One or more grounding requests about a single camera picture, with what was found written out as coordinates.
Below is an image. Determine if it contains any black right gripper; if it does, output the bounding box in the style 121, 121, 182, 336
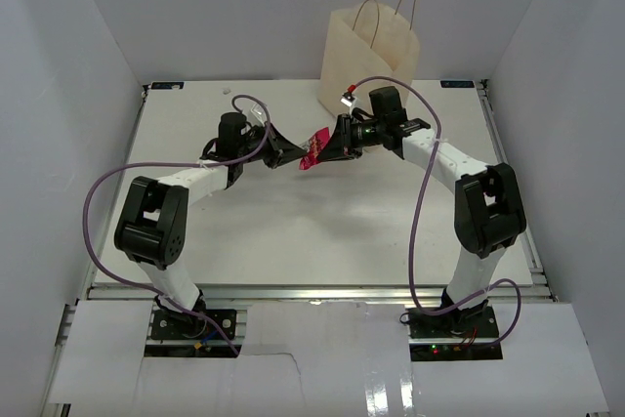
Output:
317, 113, 387, 162

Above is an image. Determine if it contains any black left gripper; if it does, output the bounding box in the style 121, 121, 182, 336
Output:
237, 122, 307, 170

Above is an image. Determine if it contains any small pink packet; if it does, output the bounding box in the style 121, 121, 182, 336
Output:
299, 127, 330, 171

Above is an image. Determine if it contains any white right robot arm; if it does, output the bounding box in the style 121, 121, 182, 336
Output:
317, 85, 527, 338

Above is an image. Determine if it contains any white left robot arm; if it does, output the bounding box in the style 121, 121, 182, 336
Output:
113, 112, 307, 338

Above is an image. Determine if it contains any beige paper bag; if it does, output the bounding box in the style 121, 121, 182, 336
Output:
317, 0, 420, 115

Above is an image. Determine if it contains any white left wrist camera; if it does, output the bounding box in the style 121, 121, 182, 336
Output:
246, 104, 267, 127

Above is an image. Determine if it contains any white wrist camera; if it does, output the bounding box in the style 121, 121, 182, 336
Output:
341, 85, 359, 115
246, 104, 267, 127

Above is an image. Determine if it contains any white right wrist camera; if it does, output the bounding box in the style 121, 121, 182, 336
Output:
341, 85, 359, 115

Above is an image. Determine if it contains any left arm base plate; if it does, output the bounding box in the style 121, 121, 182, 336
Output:
148, 309, 237, 343

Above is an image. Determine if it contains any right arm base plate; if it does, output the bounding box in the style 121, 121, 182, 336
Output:
399, 306, 503, 362

